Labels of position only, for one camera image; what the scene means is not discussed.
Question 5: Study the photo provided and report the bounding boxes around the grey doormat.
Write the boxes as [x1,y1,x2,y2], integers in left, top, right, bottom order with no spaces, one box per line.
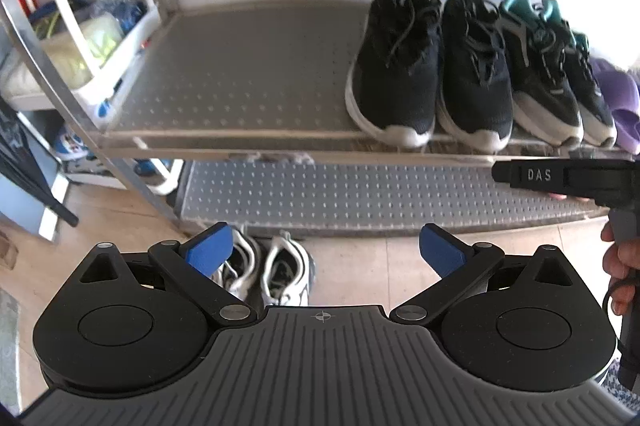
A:
[0,290,22,415]

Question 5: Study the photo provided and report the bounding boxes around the person's right hand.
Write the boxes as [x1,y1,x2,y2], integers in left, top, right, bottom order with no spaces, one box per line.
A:
[601,222,640,316]

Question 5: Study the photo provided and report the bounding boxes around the black sneaker white sole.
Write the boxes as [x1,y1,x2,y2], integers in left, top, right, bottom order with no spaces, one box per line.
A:
[345,0,444,149]

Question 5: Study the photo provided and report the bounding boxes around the blue items behind rack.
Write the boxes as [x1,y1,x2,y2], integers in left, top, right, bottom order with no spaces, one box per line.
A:
[29,0,172,177]

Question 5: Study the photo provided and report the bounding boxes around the metal perforated shoe rack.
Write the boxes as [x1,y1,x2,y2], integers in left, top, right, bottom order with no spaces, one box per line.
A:
[1,0,639,235]

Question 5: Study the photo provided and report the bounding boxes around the black teal running sneaker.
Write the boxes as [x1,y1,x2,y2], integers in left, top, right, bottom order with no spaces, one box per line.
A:
[539,0,617,149]

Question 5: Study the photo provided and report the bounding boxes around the purple slide slipper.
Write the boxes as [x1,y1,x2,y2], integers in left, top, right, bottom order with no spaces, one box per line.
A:
[590,58,639,155]

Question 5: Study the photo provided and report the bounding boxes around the white storage shelf unit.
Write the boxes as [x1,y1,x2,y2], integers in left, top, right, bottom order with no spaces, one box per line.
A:
[1,0,184,195]

